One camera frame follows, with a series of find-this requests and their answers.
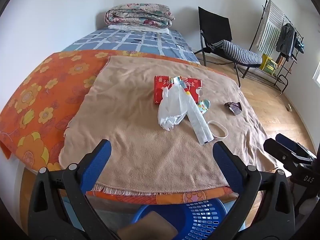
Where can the white plastic bag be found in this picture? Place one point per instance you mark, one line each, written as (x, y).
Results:
(172, 105)

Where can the blue plastic basket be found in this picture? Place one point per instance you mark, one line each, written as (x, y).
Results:
(200, 217)

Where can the red tissue pack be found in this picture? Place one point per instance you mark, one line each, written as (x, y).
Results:
(162, 85)

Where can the white folded pillow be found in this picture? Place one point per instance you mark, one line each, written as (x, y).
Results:
(130, 28)

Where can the colourful patterned packet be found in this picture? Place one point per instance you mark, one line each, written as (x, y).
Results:
(203, 106)

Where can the black drying rack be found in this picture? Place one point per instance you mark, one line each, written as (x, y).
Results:
(279, 78)

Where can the striped cushion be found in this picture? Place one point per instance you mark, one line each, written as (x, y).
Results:
(240, 53)

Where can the dark grey jacket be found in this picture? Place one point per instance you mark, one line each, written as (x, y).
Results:
(285, 40)

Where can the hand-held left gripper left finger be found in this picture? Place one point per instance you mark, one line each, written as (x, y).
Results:
(98, 160)

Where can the green striped towel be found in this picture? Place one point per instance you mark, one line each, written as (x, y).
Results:
(270, 30)

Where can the teal cloth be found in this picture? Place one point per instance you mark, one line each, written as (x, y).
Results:
(300, 45)

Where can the blue checked bed sheet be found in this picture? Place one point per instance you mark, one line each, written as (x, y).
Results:
(140, 42)

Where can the tan fleece blanket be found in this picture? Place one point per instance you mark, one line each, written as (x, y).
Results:
(125, 130)

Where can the dark wrapper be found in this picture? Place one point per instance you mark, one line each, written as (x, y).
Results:
(233, 107)

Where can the yellow crate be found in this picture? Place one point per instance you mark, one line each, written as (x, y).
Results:
(268, 65)

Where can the long white paper wrapper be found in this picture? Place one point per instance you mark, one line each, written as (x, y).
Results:
(200, 125)

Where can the striped blue yellow wrapper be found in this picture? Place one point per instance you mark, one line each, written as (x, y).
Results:
(181, 82)

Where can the orange floral blanket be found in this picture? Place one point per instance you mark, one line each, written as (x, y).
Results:
(37, 92)

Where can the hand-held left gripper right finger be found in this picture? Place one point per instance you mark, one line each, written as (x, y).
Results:
(225, 162)

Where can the black folding chair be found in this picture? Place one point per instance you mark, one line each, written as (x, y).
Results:
(215, 25)

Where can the folded floral quilt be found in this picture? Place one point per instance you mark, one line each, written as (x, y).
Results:
(140, 15)

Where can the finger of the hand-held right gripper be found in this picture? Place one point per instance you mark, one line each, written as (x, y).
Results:
(277, 150)
(291, 145)

